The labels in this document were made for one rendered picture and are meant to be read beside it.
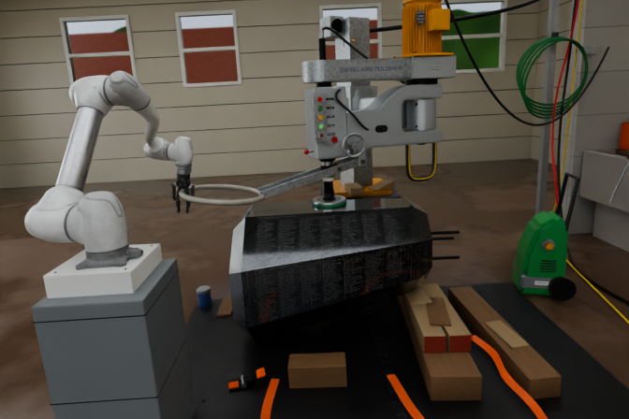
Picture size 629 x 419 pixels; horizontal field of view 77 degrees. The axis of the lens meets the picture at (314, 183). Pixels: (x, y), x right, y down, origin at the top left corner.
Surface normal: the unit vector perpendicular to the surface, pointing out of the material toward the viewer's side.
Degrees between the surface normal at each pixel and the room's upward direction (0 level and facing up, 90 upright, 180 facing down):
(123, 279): 90
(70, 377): 90
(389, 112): 90
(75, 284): 90
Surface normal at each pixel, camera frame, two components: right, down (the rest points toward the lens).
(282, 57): 0.04, 0.20
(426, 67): 0.28, 0.18
